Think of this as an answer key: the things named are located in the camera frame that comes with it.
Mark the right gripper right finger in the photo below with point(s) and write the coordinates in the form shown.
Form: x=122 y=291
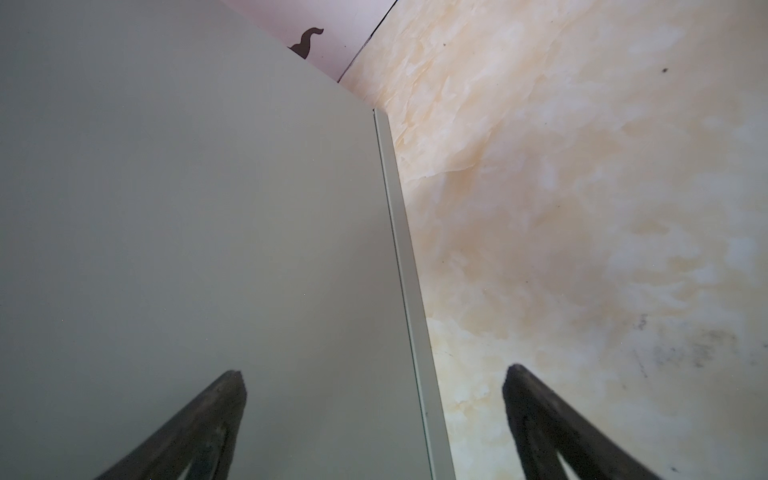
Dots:
x=549 y=433

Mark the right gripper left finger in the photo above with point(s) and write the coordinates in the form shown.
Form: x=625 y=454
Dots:
x=198 y=442

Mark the grey metal cabinet counter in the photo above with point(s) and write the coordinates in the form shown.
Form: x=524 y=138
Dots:
x=184 y=198

